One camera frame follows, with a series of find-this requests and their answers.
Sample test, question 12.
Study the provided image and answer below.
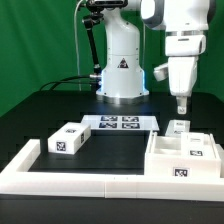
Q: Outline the white cabinet body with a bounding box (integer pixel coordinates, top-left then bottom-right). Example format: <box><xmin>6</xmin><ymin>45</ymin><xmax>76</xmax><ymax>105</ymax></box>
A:
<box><xmin>144</xmin><ymin>132</ymin><xmax>223</xmax><ymax>181</ymax></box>

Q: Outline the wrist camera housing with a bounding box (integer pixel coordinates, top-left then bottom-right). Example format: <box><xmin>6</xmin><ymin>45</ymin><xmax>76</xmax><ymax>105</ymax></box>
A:
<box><xmin>153</xmin><ymin>63</ymin><xmax>168</xmax><ymax>81</ymax></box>

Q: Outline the white tagged rectangular block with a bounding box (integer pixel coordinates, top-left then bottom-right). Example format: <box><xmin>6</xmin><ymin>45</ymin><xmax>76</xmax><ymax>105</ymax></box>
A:
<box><xmin>48</xmin><ymin>122</ymin><xmax>91</xmax><ymax>155</ymax></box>

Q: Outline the white thin cable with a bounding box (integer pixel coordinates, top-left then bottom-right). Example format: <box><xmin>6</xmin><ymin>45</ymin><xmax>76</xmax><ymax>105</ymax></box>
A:
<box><xmin>73</xmin><ymin>0</ymin><xmax>84</xmax><ymax>92</ymax></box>

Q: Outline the white U-shaped border frame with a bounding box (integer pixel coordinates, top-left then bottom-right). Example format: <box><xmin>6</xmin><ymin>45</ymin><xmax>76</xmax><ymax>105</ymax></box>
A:
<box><xmin>0</xmin><ymin>139</ymin><xmax>224</xmax><ymax>202</ymax></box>

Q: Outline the black cable bundle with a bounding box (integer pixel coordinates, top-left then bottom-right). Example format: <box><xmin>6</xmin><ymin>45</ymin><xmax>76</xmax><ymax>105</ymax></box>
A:
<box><xmin>39</xmin><ymin>75</ymin><xmax>101</xmax><ymax>92</ymax></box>

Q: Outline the white flat tagged panel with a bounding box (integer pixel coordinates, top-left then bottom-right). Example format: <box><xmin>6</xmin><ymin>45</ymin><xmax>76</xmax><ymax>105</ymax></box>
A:
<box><xmin>81</xmin><ymin>115</ymin><xmax>159</xmax><ymax>131</ymax></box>

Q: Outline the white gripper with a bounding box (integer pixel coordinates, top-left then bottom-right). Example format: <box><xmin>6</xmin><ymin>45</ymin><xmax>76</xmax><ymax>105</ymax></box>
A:
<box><xmin>165</xmin><ymin>34</ymin><xmax>206</xmax><ymax>115</ymax></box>

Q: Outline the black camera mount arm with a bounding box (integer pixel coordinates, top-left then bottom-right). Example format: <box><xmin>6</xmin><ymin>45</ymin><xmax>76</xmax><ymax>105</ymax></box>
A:
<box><xmin>82</xmin><ymin>0</ymin><xmax>128</xmax><ymax>90</ymax></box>

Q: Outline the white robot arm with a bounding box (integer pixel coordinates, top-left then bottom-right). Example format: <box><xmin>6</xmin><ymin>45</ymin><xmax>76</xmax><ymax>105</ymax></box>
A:
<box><xmin>86</xmin><ymin>0</ymin><xmax>216</xmax><ymax>114</ymax></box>

